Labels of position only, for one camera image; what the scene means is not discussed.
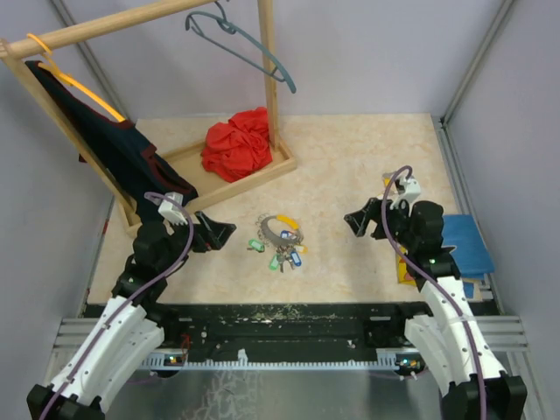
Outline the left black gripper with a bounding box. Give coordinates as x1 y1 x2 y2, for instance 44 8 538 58
157 210 236 274

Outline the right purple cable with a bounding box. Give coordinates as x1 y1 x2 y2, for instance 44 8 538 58
380 164 489 420

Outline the metal numbered key organiser ring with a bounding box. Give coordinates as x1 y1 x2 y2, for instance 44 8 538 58
255 213 304 253

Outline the teal clothes hanger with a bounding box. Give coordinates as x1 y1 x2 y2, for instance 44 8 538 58
185 0 298 95

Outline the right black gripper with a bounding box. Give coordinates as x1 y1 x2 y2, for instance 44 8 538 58
344 196 417 250

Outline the red crumpled cloth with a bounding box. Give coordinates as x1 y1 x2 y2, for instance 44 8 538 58
201 107 272 183

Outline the blue folded cloth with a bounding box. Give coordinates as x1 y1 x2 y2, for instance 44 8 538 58
443 214 494 279

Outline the dark navy garment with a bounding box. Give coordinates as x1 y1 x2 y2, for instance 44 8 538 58
25 60 199 222

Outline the wooden clothes rack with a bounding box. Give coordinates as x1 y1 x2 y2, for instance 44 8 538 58
1 1 297 237

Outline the purple cable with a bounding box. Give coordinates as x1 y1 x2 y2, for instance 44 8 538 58
38 191 195 420
380 164 489 420

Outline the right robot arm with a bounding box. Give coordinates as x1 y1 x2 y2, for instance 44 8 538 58
344 198 528 419

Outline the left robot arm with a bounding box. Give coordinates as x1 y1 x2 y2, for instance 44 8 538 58
26 212 236 419

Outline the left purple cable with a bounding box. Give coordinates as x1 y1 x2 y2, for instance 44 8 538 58
38 191 195 420

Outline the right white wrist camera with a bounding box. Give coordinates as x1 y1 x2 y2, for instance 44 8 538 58
382 172 421 210

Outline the green key tag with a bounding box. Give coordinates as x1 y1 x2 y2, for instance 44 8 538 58
247 239 265 253

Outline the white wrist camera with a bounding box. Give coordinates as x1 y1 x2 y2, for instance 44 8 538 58
158 192 187 226
382 172 421 210

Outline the blue key tag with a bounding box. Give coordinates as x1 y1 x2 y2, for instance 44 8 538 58
288 250 302 269

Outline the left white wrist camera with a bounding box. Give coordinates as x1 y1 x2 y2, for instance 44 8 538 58
158 192 187 226

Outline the black base frame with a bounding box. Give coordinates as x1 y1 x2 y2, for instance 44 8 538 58
82 301 502 364

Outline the yellow clothes hanger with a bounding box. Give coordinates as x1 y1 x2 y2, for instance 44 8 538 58
26 33 126 123

